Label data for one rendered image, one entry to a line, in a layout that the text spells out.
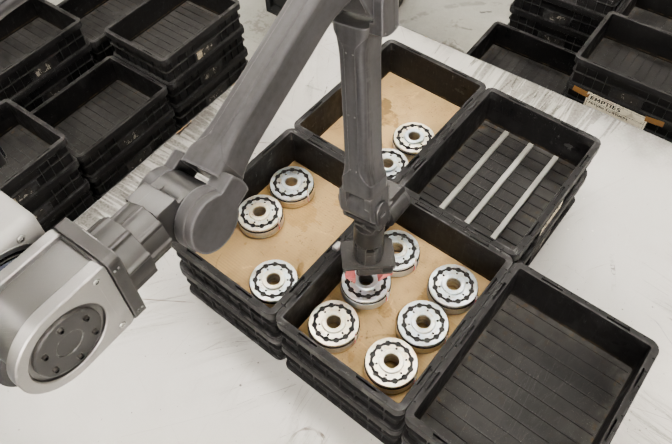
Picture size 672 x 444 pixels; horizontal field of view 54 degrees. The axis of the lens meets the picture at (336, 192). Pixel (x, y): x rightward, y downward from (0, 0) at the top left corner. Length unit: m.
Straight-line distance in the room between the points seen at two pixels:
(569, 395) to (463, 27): 2.28
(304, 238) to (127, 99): 1.23
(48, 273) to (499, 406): 0.89
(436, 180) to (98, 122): 1.34
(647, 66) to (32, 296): 2.21
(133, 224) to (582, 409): 0.93
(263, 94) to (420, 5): 2.69
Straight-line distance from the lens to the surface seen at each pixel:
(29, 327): 0.70
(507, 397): 1.36
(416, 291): 1.43
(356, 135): 1.05
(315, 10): 0.85
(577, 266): 1.69
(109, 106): 2.55
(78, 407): 1.57
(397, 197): 1.23
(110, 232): 0.75
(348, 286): 1.37
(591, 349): 1.44
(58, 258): 0.73
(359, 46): 0.96
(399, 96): 1.78
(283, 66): 0.83
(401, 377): 1.31
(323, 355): 1.25
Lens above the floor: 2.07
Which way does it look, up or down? 52 degrees down
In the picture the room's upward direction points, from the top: 2 degrees counter-clockwise
